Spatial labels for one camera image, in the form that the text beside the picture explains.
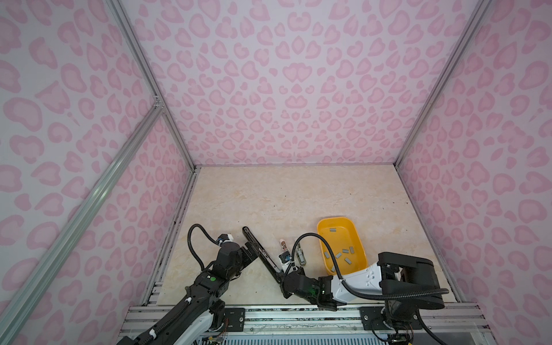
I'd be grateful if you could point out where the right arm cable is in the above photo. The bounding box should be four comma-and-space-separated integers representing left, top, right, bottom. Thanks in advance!
291, 232, 450, 345

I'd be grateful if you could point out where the pink mini stapler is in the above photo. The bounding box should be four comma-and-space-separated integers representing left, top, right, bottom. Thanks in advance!
280, 239, 288, 252

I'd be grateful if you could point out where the diagonal aluminium frame bar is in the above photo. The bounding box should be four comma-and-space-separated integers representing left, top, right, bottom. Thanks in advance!
1, 105, 163, 344

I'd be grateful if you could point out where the yellow plastic tray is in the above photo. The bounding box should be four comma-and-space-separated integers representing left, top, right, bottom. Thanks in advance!
317, 216, 369, 276

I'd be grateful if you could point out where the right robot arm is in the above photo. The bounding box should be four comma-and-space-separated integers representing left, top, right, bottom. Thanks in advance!
277, 252, 449, 330

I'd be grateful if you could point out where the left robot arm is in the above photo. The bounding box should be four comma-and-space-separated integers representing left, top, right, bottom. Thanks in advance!
118, 241, 257, 344

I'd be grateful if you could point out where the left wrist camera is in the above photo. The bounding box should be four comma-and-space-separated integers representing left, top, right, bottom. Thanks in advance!
216, 234, 234, 247

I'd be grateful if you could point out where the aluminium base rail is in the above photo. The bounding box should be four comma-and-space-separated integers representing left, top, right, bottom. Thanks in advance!
115, 303, 497, 345

